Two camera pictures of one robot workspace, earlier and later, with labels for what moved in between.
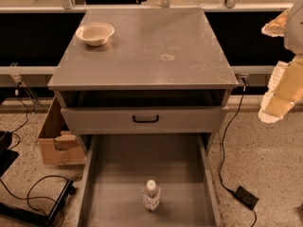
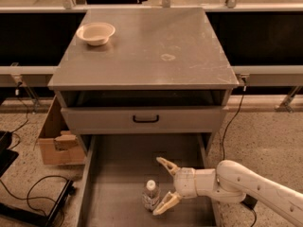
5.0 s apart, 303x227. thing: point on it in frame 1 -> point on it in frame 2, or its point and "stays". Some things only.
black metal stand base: x=45 y=220 stays
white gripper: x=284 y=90 -> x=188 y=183
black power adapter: x=246 y=197 stays
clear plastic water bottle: x=151 y=196 stays
